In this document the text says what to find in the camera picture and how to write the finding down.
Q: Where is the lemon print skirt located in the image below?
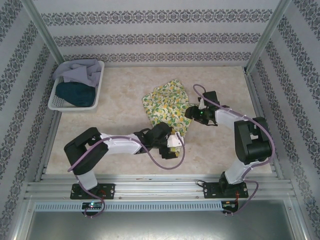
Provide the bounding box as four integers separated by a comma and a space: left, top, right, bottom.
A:
141, 79, 194, 158

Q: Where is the dark blue denim skirt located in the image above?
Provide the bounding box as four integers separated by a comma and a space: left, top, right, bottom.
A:
55, 81, 97, 108

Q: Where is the lavender skirt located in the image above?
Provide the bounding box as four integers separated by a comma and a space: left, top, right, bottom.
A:
53, 59, 102, 88

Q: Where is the grey metal sheet panel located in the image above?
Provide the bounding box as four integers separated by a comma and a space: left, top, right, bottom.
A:
14, 199, 307, 240

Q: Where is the white plastic basket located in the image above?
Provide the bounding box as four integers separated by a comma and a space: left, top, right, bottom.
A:
47, 59, 105, 113

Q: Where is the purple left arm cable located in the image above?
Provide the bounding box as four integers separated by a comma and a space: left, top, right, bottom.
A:
67, 132, 186, 219

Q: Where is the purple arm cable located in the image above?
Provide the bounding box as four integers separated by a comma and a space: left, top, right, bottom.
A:
67, 132, 186, 219
192, 84, 275, 218

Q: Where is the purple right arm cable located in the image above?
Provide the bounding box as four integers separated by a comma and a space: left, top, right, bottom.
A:
192, 84, 275, 218

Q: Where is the aluminium rail frame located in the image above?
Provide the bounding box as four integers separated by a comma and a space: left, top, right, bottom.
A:
24, 173, 293, 201

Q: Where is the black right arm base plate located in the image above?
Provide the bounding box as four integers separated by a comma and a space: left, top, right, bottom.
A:
202, 181, 250, 200

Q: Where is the white slotted cable duct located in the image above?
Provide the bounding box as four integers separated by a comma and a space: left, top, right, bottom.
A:
33, 201, 223, 212

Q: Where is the aluminium side rail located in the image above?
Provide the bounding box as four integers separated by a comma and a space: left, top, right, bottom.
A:
243, 69, 285, 180
34, 109, 62, 181

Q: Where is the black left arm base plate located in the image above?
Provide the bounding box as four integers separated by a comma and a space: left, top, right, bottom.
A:
70, 183, 116, 201

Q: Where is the aluminium corner post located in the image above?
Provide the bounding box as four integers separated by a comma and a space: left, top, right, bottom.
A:
244, 0, 292, 73
21, 0, 66, 73

